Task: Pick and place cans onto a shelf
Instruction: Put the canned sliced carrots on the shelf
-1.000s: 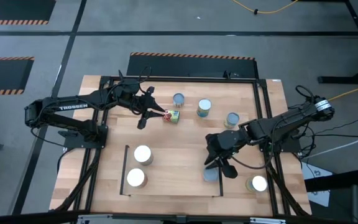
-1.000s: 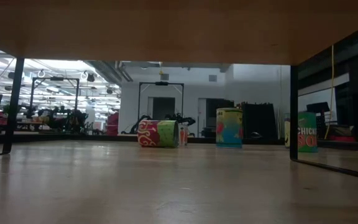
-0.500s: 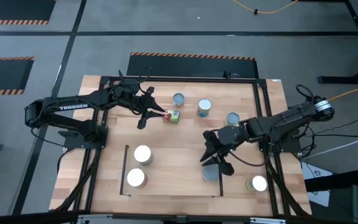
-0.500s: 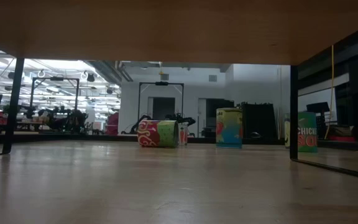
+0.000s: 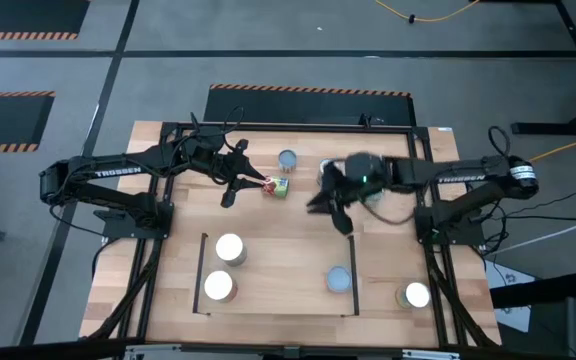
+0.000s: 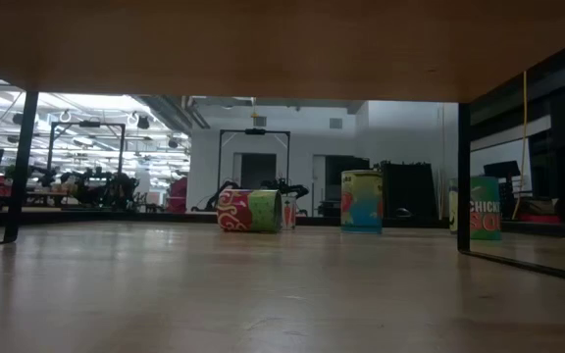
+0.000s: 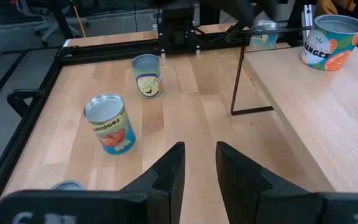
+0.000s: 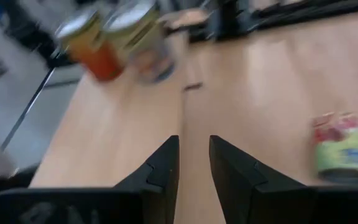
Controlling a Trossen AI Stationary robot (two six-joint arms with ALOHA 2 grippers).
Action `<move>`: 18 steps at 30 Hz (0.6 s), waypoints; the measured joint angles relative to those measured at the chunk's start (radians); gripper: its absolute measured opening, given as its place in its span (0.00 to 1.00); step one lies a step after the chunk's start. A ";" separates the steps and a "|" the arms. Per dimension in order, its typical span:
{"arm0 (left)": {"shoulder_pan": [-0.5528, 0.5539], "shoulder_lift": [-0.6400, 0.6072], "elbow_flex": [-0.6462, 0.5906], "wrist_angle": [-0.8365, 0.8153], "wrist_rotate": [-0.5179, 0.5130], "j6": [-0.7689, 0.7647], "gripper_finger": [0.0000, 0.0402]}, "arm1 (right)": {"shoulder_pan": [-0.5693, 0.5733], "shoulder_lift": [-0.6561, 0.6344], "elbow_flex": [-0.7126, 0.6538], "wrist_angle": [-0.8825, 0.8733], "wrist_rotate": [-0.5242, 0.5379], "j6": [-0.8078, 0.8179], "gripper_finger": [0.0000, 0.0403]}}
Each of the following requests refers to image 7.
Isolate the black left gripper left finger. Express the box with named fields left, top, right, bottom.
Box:
left=121, top=141, right=186, bottom=224

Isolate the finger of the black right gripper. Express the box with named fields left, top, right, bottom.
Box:
left=232, top=6, right=256, bottom=32

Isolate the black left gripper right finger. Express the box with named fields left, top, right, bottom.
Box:
left=215, top=141, right=321, bottom=224

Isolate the yellow and blue labelled can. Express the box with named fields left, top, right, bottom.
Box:
left=249, top=19, right=282, bottom=50

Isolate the tomatoes can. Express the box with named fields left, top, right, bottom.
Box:
left=83, top=93, right=137, bottom=156

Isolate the oranges can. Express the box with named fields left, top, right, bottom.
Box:
left=300, top=14, right=358, bottom=72

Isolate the white carrot can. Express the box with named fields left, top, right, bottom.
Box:
left=50, top=180, right=85, bottom=191

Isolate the green chicken soup can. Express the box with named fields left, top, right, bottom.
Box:
left=131, top=54, right=164, bottom=100

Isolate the black office chair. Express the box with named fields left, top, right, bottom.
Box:
left=16, top=0, right=91, bottom=47

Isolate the thin black cable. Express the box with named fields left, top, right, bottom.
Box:
left=132, top=0, right=139, bottom=34

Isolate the yellow extension cable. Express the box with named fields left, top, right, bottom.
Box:
left=70, top=0, right=87, bottom=39

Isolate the black desk leg frame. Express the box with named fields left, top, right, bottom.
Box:
left=50, top=0, right=75, bottom=40

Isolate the black frame bracket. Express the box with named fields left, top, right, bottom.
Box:
left=6, top=88, right=44, bottom=118

